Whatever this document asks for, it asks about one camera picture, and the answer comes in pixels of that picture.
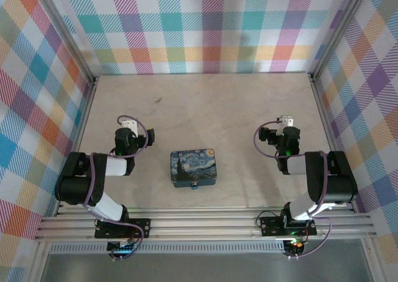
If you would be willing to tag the starry night tin box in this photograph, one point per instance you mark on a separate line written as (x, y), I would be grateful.
(192, 167)

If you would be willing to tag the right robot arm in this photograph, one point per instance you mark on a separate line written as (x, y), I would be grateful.
(339, 185)

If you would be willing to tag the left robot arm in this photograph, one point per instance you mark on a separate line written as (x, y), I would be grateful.
(74, 189)

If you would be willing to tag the plaid cloth backdrop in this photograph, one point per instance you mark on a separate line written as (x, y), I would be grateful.
(25, 108)
(199, 30)
(373, 108)

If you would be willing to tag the grey metal panel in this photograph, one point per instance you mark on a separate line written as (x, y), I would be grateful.
(202, 268)

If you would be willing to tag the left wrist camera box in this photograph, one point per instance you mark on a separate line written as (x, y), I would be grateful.
(130, 125)

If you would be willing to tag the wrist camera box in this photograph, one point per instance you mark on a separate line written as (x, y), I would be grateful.
(130, 125)
(286, 120)

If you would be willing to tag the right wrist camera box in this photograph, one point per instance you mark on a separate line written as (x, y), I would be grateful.
(286, 120)

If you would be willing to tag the aluminium side rail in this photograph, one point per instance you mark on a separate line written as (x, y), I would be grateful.
(325, 123)
(81, 133)

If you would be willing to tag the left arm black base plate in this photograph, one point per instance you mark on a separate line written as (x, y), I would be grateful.
(141, 226)

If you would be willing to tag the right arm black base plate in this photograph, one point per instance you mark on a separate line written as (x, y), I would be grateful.
(270, 226)

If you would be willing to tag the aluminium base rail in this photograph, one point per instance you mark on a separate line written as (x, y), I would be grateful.
(202, 226)

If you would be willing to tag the aluminium corner post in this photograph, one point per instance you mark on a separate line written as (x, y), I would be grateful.
(339, 30)
(62, 30)

